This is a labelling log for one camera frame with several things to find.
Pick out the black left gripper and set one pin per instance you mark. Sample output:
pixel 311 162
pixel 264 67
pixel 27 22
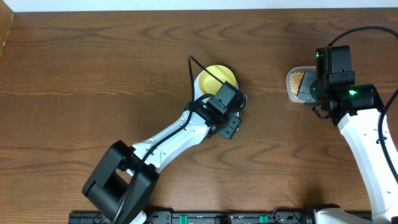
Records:
pixel 234 124

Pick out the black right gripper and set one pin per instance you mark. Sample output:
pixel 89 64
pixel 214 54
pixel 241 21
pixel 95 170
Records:
pixel 303 91

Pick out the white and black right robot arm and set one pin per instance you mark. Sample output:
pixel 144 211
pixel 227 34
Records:
pixel 360 115

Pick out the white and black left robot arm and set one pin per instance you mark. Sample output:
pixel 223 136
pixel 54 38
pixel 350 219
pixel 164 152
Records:
pixel 123 181

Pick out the yellow bowl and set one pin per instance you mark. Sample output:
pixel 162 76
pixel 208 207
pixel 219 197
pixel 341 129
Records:
pixel 208 84

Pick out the clear container of soybeans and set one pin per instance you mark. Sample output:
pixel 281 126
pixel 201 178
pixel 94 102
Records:
pixel 293 80

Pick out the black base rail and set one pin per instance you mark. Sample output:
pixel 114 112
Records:
pixel 165 217

